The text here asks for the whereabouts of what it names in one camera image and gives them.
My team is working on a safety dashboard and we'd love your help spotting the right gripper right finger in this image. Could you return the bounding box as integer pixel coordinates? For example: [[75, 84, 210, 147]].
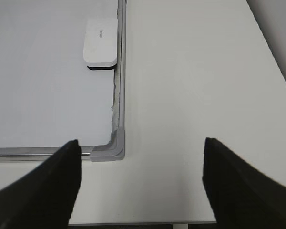
[[202, 137, 286, 229]]

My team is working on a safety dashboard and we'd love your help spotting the white whiteboard eraser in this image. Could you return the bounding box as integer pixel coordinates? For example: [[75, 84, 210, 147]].
[[83, 18, 118, 70]]

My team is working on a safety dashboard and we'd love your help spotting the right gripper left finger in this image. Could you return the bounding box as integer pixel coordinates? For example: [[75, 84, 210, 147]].
[[0, 140, 82, 229]]

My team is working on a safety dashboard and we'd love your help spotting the aluminium framed whiteboard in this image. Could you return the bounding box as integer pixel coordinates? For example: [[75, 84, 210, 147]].
[[0, 0, 126, 162]]

